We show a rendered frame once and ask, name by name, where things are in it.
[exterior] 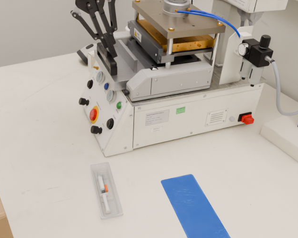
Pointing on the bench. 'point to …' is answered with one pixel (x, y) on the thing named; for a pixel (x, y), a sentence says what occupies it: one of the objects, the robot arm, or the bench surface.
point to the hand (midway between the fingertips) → (109, 45)
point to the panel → (103, 107)
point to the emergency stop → (93, 114)
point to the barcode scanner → (83, 53)
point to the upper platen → (199, 48)
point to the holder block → (139, 52)
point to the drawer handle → (107, 58)
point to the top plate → (179, 18)
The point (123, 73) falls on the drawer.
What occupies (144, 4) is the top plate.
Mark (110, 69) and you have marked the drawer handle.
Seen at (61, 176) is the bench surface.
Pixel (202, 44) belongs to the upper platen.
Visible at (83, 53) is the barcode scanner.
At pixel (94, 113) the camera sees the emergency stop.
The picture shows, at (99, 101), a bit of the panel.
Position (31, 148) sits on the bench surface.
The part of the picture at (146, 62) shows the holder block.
